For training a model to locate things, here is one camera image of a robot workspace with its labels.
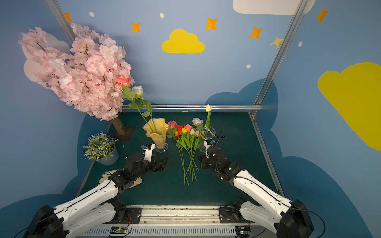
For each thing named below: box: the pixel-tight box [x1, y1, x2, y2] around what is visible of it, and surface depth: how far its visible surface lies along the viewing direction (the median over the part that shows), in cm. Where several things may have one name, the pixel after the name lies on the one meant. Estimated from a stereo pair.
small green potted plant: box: [81, 131, 120, 166], surface depth 84 cm
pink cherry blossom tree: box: [18, 23, 135, 136], surface depth 64 cm
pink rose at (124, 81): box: [115, 74, 149, 126], surface depth 73 cm
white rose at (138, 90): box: [131, 85, 157, 132], surface depth 85 cm
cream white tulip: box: [205, 104, 212, 137], surface depth 90 cm
